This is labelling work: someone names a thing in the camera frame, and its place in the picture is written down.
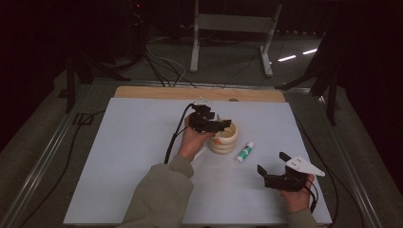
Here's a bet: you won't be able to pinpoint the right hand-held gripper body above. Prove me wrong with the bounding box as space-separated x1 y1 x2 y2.
264 154 326 193

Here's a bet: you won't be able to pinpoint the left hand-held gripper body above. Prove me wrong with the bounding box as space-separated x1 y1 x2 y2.
188 97 222 134

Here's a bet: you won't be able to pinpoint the cream duck pen holder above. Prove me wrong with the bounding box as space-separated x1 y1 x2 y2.
207 120 240 156

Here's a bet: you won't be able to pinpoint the green and white tube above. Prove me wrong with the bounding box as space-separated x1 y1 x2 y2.
235 141 256 164

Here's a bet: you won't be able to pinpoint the person's left hand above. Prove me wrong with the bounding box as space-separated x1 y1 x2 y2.
178 114 217 163

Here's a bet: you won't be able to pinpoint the person's right hand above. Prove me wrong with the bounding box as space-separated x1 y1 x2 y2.
279 174 316 214

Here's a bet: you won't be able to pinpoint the black tripod stand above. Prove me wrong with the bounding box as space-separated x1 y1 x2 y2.
64 51 131 114
275 29 341 126

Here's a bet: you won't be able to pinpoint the white table cover sheet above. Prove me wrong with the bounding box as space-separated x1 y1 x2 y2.
63 97 333 226

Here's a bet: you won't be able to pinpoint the grey metal stand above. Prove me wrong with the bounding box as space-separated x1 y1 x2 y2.
189 0 283 78

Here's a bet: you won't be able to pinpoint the dark equipment rack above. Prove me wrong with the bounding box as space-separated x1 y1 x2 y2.
126 0 148 61

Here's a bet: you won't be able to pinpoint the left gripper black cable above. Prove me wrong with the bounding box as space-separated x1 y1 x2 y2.
163 103 196 165

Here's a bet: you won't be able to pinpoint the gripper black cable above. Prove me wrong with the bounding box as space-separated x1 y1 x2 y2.
303 179 319 214
163 103 196 165

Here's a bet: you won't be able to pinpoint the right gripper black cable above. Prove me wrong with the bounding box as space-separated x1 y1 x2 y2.
303 179 319 214

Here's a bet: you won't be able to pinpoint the black floor cable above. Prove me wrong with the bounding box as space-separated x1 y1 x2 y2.
17 108 107 227
293 117 367 228
142 50 198 89

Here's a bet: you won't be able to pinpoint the white floor cable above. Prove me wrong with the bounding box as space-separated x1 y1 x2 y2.
144 44 187 87

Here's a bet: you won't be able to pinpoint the metal floor rail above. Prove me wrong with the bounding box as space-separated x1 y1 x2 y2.
0 104 84 228
313 94 391 228

